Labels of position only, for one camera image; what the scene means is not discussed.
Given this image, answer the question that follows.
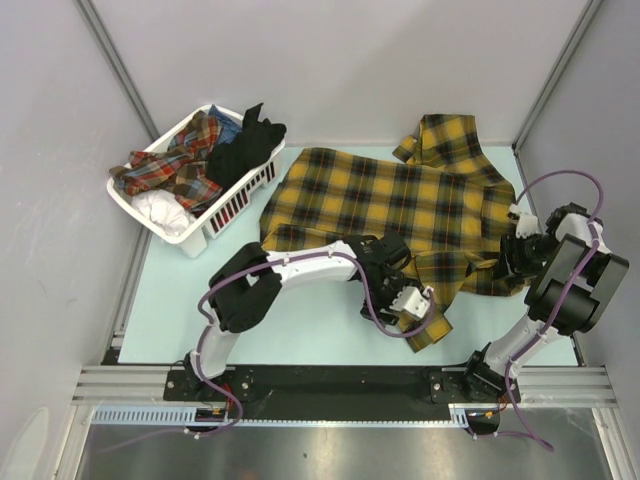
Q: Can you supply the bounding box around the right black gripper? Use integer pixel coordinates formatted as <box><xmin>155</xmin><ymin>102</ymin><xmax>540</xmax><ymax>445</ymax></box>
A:
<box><xmin>492</xmin><ymin>232</ymin><xmax>560</xmax><ymax>281</ymax></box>

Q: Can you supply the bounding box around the yellow plaid long sleeve shirt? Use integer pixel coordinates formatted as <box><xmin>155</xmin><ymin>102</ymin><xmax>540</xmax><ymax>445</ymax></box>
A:
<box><xmin>259</xmin><ymin>114</ymin><xmax>528</xmax><ymax>326</ymax></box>

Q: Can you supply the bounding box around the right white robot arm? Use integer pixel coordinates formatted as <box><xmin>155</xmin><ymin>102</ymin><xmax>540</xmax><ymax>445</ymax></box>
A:
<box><xmin>461</xmin><ymin>203</ymin><xmax>629</xmax><ymax>402</ymax></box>

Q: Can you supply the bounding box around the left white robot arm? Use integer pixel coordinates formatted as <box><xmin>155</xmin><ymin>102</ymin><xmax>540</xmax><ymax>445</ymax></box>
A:
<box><xmin>184</xmin><ymin>232</ymin><xmax>434</xmax><ymax>400</ymax></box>

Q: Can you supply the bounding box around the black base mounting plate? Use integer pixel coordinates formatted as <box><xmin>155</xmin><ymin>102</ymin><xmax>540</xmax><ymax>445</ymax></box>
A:
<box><xmin>163</xmin><ymin>363</ymin><xmax>522</xmax><ymax>421</ymax></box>

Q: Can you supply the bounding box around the black shirt in basket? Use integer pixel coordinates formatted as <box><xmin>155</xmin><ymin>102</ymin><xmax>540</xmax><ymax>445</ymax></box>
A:
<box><xmin>205</xmin><ymin>103</ymin><xmax>287</xmax><ymax>190</ymax></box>

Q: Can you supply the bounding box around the blue shirt in basket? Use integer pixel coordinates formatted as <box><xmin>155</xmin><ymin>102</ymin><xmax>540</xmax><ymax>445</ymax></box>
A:
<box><xmin>208</xmin><ymin>105</ymin><xmax>243</xmax><ymax>147</ymax></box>

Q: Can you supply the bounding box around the white plastic laundry basket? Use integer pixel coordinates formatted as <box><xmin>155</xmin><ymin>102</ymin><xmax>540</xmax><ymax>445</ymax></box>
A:
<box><xmin>107</xmin><ymin>104</ymin><xmax>285</xmax><ymax>258</ymax></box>

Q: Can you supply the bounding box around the red plaid shirt in basket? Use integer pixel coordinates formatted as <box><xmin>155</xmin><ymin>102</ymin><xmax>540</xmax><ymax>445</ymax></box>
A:
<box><xmin>109</xmin><ymin>111</ymin><xmax>222</xmax><ymax>212</ymax></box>

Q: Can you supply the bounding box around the white shirt in basket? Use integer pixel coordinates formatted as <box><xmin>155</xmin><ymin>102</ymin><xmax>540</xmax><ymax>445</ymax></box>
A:
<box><xmin>131</xmin><ymin>190</ymin><xmax>196</xmax><ymax>237</ymax></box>

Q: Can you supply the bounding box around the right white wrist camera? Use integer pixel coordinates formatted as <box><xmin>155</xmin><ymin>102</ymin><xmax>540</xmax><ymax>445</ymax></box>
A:
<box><xmin>508</xmin><ymin>204</ymin><xmax>542</xmax><ymax>239</ymax></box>

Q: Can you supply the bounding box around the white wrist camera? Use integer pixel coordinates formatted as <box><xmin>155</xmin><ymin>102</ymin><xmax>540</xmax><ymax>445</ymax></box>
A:
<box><xmin>390</xmin><ymin>286</ymin><xmax>435</xmax><ymax>321</ymax></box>
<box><xmin>508</xmin><ymin>204</ymin><xmax>542</xmax><ymax>239</ymax></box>

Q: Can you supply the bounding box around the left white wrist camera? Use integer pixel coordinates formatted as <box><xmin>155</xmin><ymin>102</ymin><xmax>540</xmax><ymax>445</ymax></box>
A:
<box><xmin>390</xmin><ymin>286</ymin><xmax>435</xmax><ymax>321</ymax></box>

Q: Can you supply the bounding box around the aluminium frame rail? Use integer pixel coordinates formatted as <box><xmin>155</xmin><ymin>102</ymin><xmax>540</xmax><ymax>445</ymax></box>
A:
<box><xmin>72</xmin><ymin>365</ymin><xmax>618</xmax><ymax>408</ymax></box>

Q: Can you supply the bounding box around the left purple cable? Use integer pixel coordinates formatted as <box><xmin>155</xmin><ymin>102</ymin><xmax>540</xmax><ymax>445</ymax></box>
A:
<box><xmin>102</xmin><ymin>249</ymin><xmax>437</xmax><ymax>442</ymax></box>

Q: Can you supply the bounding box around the right corner aluminium post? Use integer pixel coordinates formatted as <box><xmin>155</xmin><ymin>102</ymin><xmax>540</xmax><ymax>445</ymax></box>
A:
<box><xmin>511</xmin><ymin>0</ymin><xmax>606</xmax><ymax>156</ymax></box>

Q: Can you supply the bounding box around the corner aluminium post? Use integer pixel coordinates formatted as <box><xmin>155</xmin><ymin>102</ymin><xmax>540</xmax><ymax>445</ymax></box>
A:
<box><xmin>73</xmin><ymin>0</ymin><xmax>160</xmax><ymax>140</ymax></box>
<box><xmin>511</xmin><ymin>0</ymin><xmax>606</xmax><ymax>156</ymax></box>

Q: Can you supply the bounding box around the white slotted cable duct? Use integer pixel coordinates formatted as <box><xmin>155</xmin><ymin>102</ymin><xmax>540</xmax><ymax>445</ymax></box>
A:
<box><xmin>92</xmin><ymin>405</ymin><xmax>469</xmax><ymax>428</ymax></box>

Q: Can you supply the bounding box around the left corner aluminium post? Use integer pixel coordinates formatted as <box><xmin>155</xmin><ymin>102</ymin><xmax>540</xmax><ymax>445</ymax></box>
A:
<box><xmin>73</xmin><ymin>0</ymin><xmax>160</xmax><ymax>140</ymax></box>

